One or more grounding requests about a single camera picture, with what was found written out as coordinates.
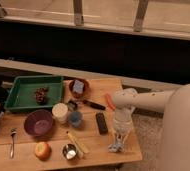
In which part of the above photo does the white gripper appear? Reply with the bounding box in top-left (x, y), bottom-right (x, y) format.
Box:
top-left (112, 108), bottom-right (133, 151)

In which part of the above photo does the light blue towel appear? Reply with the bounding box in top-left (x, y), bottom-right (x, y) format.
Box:
top-left (108, 135), bottom-right (124, 153)

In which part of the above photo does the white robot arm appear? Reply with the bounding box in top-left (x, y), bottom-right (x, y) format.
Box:
top-left (112, 84), bottom-right (190, 171)

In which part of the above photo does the brown bowl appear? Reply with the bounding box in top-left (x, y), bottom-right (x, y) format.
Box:
top-left (69, 79), bottom-right (89, 99)

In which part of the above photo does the purple bowl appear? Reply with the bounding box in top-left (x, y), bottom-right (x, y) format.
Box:
top-left (24, 109), bottom-right (54, 136)

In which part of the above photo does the black remote control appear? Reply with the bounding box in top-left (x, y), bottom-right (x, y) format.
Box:
top-left (95, 113), bottom-right (108, 135)

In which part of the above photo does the orange carrot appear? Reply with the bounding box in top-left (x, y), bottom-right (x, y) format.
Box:
top-left (105, 94), bottom-right (115, 110)

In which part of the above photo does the wooden spatula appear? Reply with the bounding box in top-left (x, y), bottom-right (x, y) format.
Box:
top-left (66, 131), bottom-right (89, 158)

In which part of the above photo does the blue cup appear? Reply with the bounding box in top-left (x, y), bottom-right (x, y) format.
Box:
top-left (68, 111), bottom-right (83, 128)

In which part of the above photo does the small metal cup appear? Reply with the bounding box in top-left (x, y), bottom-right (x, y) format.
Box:
top-left (62, 144), bottom-right (77, 160)

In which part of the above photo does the white cup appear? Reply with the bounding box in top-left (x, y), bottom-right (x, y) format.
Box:
top-left (52, 103), bottom-right (68, 124)

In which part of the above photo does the blue sponge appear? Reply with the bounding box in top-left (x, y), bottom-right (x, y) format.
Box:
top-left (73, 80), bottom-right (84, 93)

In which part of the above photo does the red yellow apple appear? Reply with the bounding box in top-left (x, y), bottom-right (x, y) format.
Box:
top-left (34, 142), bottom-right (51, 160)

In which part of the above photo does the dark grape bunch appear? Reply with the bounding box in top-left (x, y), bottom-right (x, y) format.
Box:
top-left (35, 87), bottom-right (48, 105)

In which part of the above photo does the green plastic tray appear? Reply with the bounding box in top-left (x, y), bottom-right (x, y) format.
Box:
top-left (4, 75), bottom-right (64, 113)

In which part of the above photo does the metal spoon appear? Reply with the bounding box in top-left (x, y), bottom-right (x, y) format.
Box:
top-left (10, 128), bottom-right (17, 159)

